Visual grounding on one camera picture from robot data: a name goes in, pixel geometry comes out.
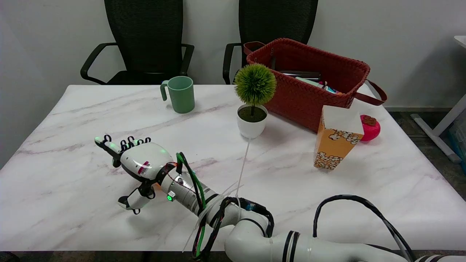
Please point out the white desk frame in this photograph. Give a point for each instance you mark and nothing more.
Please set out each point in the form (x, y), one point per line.
(449, 118)

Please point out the colourful small packet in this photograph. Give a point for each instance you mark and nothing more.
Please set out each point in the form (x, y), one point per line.
(330, 89)

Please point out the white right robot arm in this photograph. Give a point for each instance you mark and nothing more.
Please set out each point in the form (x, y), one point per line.
(251, 240)

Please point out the translucent blue storage bin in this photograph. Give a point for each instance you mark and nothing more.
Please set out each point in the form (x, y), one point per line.
(460, 140)

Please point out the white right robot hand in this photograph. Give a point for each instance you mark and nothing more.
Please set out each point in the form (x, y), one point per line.
(145, 158)

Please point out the black mesh office chair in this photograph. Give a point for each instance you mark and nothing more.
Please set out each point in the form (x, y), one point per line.
(276, 18)
(145, 36)

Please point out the orange white popcorn box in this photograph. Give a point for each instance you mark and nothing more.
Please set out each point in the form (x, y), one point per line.
(333, 145)

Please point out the white teal packet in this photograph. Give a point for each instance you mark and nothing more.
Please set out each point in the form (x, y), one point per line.
(309, 82)

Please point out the pink toy fruit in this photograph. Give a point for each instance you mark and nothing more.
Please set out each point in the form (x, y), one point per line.
(372, 131)

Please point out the green ball plant white pot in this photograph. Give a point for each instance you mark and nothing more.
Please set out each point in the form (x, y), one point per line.
(251, 125)

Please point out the white zip tie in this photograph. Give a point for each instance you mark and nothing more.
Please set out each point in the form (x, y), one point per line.
(243, 165)

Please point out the green ceramic mug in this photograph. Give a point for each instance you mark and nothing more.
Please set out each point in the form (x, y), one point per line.
(182, 96)

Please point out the flat black item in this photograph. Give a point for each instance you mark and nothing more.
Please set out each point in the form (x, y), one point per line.
(302, 74)

